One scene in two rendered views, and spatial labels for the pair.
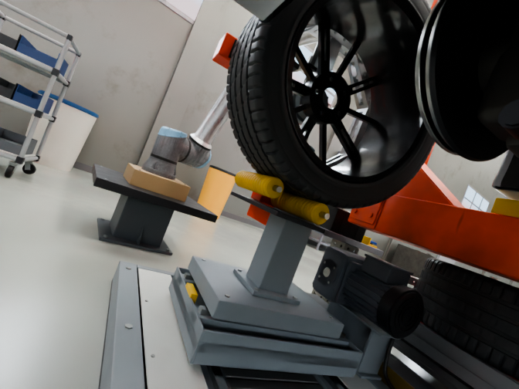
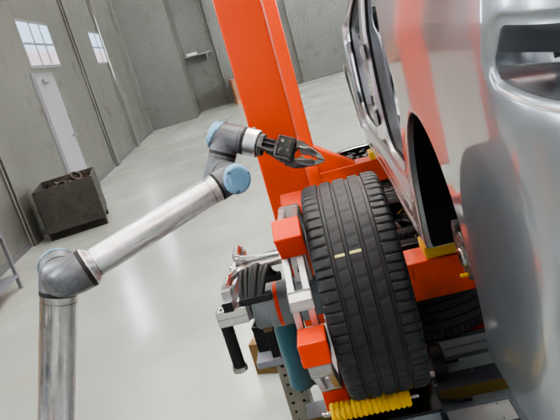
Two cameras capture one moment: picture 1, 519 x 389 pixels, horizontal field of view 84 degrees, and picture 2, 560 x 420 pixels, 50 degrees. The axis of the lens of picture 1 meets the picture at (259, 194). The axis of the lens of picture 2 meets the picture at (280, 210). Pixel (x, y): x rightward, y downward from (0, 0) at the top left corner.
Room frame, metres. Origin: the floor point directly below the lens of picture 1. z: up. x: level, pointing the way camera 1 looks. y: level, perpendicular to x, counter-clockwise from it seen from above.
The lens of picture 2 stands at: (0.12, 1.42, 1.60)
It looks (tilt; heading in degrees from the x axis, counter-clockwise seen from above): 15 degrees down; 302
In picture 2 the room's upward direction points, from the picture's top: 16 degrees counter-clockwise
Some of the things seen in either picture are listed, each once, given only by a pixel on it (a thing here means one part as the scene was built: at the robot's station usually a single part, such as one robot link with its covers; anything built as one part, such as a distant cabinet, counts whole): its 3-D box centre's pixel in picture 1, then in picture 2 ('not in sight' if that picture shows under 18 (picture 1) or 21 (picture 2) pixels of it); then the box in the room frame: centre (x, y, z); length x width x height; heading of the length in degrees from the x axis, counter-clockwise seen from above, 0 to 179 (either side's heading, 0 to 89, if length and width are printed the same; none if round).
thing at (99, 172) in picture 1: (143, 212); not in sight; (1.63, 0.58, 0.15); 0.60 x 0.60 x 0.30; 32
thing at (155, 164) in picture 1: (161, 166); not in sight; (1.63, 0.58, 0.43); 0.19 x 0.19 x 0.10
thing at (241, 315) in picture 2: not in sight; (233, 313); (1.13, 0.20, 0.93); 0.09 x 0.05 x 0.05; 26
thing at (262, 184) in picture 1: (256, 183); (370, 404); (0.88, 0.02, 0.51); 0.29 x 0.06 x 0.06; 26
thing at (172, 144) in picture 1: (171, 143); not in sight; (1.64, 0.57, 0.57); 0.17 x 0.15 x 0.18; 143
